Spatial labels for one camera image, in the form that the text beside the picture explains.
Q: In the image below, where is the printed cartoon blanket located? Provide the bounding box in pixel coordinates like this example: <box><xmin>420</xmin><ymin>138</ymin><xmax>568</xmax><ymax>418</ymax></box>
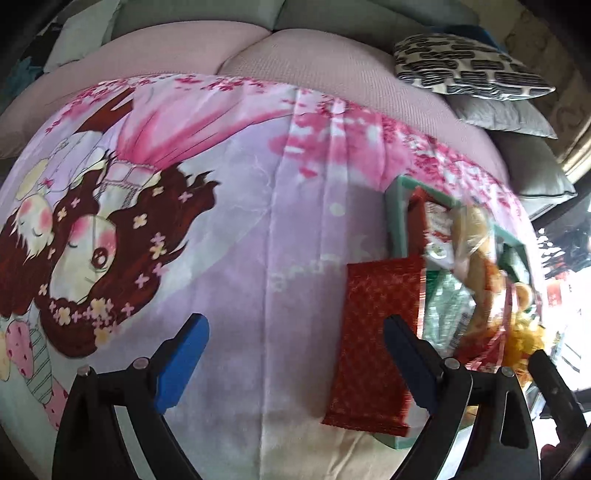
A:
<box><xmin>0</xmin><ymin>74</ymin><xmax>541</xmax><ymax>480</ymax></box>

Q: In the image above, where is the yellow bread packet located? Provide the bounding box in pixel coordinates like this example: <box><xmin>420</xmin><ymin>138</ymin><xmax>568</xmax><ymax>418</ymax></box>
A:
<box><xmin>501</xmin><ymin>318</ymin><xmax>550</xmax><ymax>386</ymax></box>

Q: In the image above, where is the red patterned packet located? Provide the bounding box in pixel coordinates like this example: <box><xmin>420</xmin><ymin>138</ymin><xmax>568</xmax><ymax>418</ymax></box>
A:
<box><xmin>322</xmin><ymin>256</ymin><xmax>428</xmax><ymax>438</ymax></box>

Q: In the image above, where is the blue cloth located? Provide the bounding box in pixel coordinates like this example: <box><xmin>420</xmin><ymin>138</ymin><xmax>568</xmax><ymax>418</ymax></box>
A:
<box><xmin>471</xmin><ymin>25</ymin><xmax>502</xmax><ymax>47</ymax></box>

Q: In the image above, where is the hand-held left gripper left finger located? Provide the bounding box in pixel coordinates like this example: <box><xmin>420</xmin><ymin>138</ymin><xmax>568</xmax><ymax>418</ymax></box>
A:
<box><xmin>52</xmin><ymin>313</ymin><xmax>210</xmax><ymax>480</ymax></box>

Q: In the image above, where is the black white patterned pillow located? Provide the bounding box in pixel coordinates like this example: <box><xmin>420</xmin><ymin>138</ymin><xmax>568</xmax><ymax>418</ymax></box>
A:
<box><xmin>392</xmin><ymin>33</ymin><xmax>556</xmax><ymax>101</ymax></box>

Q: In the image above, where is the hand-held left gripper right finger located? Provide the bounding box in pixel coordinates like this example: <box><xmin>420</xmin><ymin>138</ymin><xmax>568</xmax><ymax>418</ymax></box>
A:
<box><xmin>383</xmin><ymin>315</ymin><xmax>541</xmax><ymax>480</ymax></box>

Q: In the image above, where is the teal white barcode packet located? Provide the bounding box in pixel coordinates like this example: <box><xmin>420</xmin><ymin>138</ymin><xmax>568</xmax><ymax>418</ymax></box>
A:
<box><xmin>422</xmin><ymin>270</ymin><xmax>476</xmax><ymax>354</ymax></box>

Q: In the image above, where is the pink sofa seat cushion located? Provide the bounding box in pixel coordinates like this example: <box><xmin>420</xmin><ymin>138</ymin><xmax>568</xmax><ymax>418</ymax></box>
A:
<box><xmin>0</xmin><ymin>21</ymin><xmax>271</xmax><ymax>160</ymax></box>
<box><xmin>217</xmin><ymin>28</ymin><xmax>511</xmax><ymax>185</ymax></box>

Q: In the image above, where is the teal cloth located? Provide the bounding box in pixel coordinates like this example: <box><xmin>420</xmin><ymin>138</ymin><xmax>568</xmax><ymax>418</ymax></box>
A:
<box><xmin>7</xmin><ymin>55</ymin><xmax>47</xmax><ymax>100</ymax></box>

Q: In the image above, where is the orange roll cake packet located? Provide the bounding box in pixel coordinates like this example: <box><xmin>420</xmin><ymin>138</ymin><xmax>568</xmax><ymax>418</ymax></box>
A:
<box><xmin>450</xmin><ymin>205</ymin><xmax>509</xmax><ymax>301</ymax></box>

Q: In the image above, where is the grey sofa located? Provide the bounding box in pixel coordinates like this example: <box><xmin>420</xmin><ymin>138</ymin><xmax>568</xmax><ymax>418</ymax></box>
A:
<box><xmin>111</xmin><ymin>0</ymin><xmax>578</xmax><ymax>217</ymax></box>

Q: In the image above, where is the pale grey pillow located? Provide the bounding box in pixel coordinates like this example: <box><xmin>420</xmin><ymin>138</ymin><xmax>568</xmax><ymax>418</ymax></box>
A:
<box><xmin>44</xmin><ymin>0</ymin><xmax>121</xmax><ymax>72</ymax></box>

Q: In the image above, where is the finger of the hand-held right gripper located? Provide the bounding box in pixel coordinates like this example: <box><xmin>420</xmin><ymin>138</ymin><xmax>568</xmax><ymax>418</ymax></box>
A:
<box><xmin>527</xmin><ymin>349</ymin><xmax>587</xmax><ymax>457</ymax></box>

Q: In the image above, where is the teal cardboard box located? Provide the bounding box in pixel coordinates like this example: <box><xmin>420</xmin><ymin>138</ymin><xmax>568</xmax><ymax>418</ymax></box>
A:
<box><xmin>372</xmin><ymin>174</ymin><xmax>555</xmax><ymax>450</ymax></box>

